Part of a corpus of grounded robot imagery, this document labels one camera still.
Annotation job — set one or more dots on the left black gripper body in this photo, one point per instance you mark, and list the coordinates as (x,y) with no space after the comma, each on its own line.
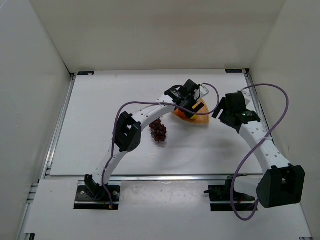
(191,107)

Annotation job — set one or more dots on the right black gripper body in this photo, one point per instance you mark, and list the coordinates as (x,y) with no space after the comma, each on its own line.
(223,110)

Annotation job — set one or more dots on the orange fake mandarin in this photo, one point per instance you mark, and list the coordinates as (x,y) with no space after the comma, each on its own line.
(181,114)

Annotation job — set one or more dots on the purple fake grape bunch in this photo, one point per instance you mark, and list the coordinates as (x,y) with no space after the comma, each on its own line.
(158,131)

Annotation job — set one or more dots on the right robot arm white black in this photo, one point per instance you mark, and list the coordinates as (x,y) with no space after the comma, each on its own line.
(282,182)

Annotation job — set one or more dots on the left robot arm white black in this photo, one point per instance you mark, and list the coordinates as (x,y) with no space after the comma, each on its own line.
(131,119)

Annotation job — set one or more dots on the woven triangular fruit basket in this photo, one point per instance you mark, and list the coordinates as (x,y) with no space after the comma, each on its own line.
(201,119)

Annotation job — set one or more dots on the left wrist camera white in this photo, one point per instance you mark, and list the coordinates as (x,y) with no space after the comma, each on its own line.
(202,92)

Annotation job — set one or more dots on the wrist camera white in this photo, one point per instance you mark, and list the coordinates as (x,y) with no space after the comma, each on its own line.
(247,97)
(202,92)

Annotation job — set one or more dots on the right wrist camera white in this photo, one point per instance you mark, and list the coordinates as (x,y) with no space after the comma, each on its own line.
(247,97)

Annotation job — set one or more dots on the right aluminium rail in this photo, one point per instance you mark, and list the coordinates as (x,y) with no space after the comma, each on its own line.
(265,125)

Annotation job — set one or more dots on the aluminium rail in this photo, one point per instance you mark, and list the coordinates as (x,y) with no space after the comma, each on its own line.
(58,128)
(171,177)
(265,125)

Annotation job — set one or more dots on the right black corner bracket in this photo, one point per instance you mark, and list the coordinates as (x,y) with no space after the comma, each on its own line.
(233,71)

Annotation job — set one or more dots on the black corner bracket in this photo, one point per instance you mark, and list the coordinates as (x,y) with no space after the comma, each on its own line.
(233,71)
(85,73)

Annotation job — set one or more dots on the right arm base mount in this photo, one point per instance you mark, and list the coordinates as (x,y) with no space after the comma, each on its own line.
(220,201)

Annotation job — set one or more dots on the left black corner bracket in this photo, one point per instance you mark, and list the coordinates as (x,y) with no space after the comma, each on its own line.
(85,73)

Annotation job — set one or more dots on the front aluminium rail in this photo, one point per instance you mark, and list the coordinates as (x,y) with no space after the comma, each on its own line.
(171,177)

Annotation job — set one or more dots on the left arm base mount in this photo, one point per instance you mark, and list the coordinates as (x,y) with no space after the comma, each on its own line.
(85,200)

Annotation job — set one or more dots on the left aluminium rail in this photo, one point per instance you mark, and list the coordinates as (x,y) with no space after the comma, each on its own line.
(58,128)

